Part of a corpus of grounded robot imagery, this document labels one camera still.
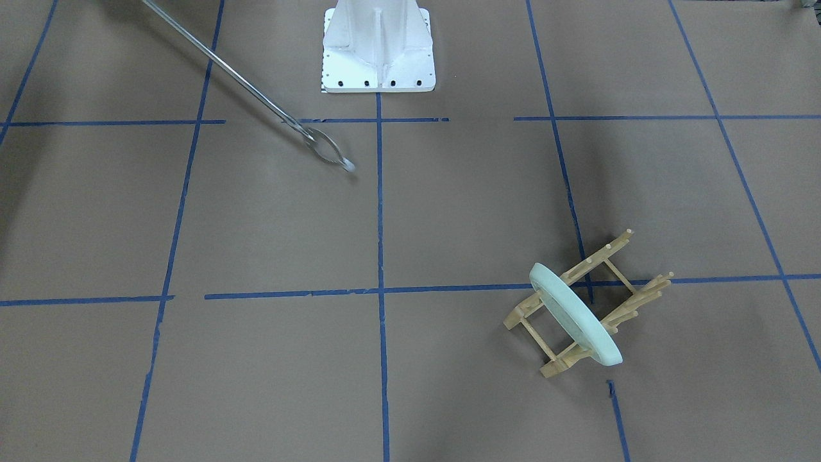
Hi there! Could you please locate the light green plate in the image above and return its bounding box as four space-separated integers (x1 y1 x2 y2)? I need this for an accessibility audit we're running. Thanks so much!
530 263 623 366

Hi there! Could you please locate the metal reacher grabber stick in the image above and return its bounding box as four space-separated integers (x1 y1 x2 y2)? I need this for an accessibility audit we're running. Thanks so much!
141 1 357 173

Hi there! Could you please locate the wooden dish rack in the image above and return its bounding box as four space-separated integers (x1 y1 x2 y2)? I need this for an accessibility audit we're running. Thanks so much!
502 229 674 378

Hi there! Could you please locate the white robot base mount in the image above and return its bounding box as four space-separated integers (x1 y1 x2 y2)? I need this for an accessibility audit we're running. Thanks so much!
321 1 437 93

